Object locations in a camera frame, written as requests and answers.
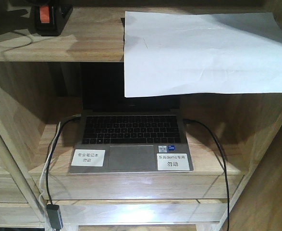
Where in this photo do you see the white paper sheet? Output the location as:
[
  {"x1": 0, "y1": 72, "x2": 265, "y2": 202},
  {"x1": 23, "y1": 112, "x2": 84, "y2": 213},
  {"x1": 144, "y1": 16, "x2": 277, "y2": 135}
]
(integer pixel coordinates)
[{"x1": 124, "y1": 12, "x2": 282, "y2": 97}]

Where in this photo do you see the black stapler with orange label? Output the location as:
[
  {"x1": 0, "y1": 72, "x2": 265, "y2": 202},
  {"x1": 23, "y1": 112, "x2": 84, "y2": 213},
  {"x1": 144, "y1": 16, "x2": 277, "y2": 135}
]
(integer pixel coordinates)
[{"x1": 27, "y1": 0, "x2": 73, "y2": 37}]

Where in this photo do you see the grey open laptop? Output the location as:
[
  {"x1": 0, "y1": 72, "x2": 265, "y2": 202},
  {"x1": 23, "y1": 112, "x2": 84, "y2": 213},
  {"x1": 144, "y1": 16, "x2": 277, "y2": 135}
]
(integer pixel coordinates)
[{"x1": 69, "y1": 63, "x2": 194, "y2": 174}]

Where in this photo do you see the white label sticker right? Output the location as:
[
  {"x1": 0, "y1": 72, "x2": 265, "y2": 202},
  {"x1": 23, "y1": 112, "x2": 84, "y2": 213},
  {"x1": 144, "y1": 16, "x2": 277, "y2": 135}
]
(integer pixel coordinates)
[{"x1": 157, "y1": 153, "x2": 190, "y2": 171}]

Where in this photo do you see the white label sticker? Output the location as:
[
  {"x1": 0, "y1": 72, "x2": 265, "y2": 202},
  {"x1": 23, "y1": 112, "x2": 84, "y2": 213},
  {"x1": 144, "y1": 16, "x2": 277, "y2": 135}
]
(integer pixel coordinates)
[
  {"x1": 157, "y1": 153, "x2": 190, "y2": 171},
  {"x1": 71, "y1": 149, "x2": 105, "y2": 167}
]

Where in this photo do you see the white label sticker left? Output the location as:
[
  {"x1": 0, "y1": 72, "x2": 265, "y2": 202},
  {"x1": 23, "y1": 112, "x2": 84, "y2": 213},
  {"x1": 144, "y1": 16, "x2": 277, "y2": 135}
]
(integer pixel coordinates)
[{"x1": 71, "y1": 149, "x2": 105, "y2": 167}]

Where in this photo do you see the light wooden shelf unit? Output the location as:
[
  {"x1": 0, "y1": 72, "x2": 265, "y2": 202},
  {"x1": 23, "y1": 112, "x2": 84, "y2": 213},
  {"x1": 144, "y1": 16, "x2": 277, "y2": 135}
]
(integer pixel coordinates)
[{"x1": 0, "y1": 0, "x2": 282, "y2": 231}]

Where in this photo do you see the grey usb hub adapter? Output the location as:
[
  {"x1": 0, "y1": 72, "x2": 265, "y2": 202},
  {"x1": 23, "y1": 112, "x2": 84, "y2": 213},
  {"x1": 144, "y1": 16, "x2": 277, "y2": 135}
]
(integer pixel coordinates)
[{"x1": 47, "y1": 204, "x2": 63, "y2": 231}]

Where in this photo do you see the black cable right of laptop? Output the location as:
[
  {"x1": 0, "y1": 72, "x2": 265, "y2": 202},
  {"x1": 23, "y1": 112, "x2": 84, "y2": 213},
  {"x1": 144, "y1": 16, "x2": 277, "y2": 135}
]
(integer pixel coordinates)
[{"x1": 183, "y1": 118, "x2": 231, "y2": 231}]

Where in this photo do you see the black cable of laptop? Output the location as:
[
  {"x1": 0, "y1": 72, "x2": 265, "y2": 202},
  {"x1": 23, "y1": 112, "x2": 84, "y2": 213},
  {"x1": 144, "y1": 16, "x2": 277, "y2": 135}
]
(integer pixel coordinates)
[
  {"x1": 183, "y1": 118, "x2": 231, "y2": 231},
  {"x1": 45, "y1": 116, "x2": 82, "y2": 205}
]

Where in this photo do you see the black cable left of laptop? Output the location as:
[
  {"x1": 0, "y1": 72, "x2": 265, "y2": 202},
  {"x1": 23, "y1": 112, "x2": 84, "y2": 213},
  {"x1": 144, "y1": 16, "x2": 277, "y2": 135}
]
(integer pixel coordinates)
[{"x1": 45, "y1": 116, "x2": 82, "y2": 205}]

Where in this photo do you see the white cable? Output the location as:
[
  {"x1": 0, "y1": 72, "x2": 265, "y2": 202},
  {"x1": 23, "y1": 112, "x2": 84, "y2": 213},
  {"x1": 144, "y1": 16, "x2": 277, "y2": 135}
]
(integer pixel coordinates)
[{"x1": 38, "y1": 121, "x2": 61, "y2": 228}]

